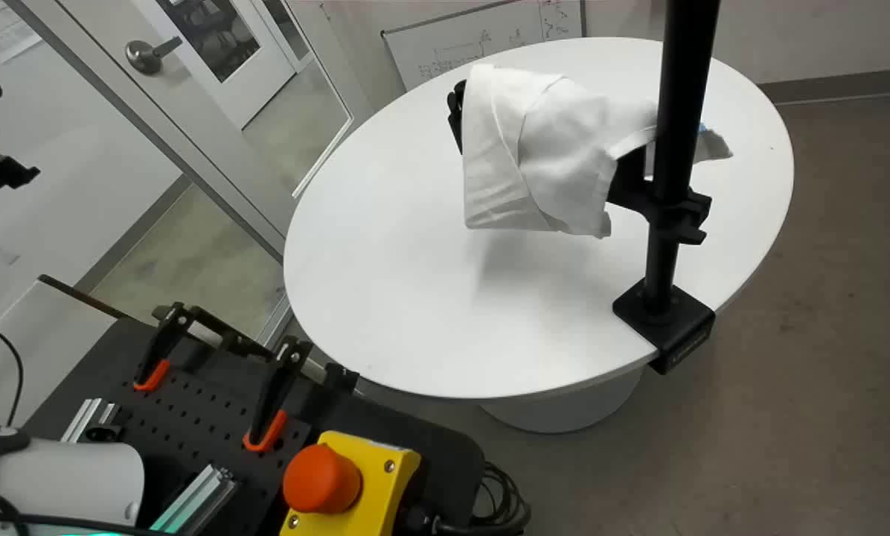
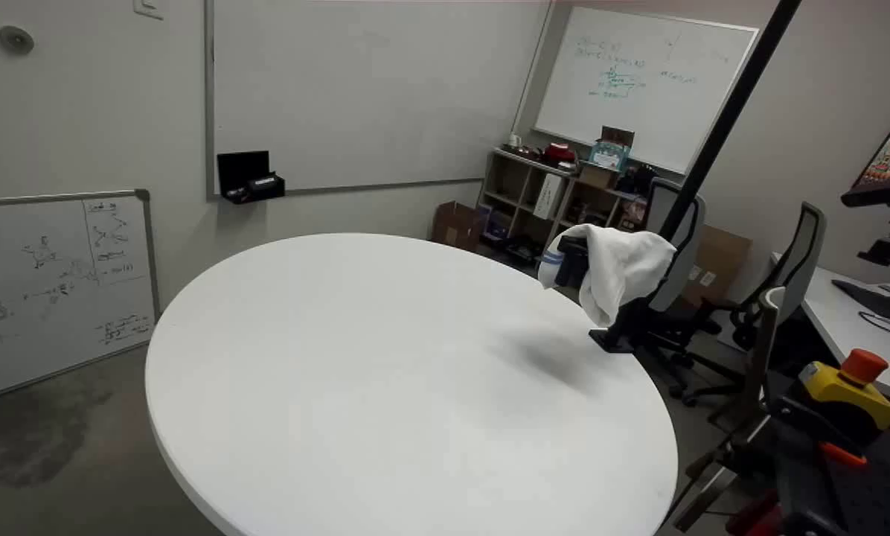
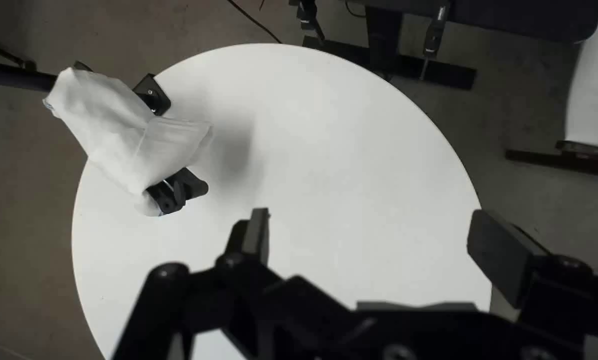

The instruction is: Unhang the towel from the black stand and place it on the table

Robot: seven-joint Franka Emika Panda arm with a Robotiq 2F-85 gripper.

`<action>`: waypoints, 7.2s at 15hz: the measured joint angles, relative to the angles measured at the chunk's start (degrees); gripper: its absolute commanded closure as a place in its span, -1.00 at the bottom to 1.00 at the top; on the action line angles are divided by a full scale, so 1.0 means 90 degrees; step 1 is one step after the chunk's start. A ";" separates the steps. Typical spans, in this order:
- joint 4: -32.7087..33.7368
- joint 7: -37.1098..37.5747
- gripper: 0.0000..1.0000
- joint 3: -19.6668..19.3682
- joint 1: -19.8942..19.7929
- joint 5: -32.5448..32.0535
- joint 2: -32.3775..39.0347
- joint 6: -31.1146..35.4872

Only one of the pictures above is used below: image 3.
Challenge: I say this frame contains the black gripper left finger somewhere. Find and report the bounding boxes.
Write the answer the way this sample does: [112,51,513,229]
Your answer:
[220,207,271,266]

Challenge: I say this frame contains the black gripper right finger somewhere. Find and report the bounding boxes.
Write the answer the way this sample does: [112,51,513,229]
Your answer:
[467,209,550,307]

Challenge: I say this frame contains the white towel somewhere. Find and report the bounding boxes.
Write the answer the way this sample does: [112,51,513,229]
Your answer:
[42,66,215,217]

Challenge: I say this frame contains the black clamp stand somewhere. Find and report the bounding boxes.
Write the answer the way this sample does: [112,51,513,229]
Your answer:
[0,55,211,215]

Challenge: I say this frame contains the white round table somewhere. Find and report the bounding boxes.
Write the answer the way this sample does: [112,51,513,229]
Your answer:
[72,43,491,354]

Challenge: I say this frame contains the white board panel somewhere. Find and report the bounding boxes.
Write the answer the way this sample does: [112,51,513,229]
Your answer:
[504,0,598,179]

